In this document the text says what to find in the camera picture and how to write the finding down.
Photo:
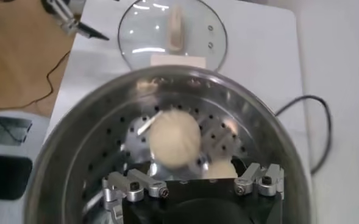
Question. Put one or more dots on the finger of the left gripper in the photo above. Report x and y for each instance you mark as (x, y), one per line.
(69, 22)

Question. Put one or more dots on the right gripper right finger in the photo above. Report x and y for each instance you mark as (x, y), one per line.
(258, 182)

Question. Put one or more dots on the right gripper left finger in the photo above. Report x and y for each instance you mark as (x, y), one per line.
(136, 185)

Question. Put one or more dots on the perforated steel steamer basket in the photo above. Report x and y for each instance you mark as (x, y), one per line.
(75, 137)

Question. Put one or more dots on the white steamed baozi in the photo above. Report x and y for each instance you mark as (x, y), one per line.
(174, 138)
(222, 170)

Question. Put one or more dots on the round glass pot lid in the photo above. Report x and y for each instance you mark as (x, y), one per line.
(142, 36)

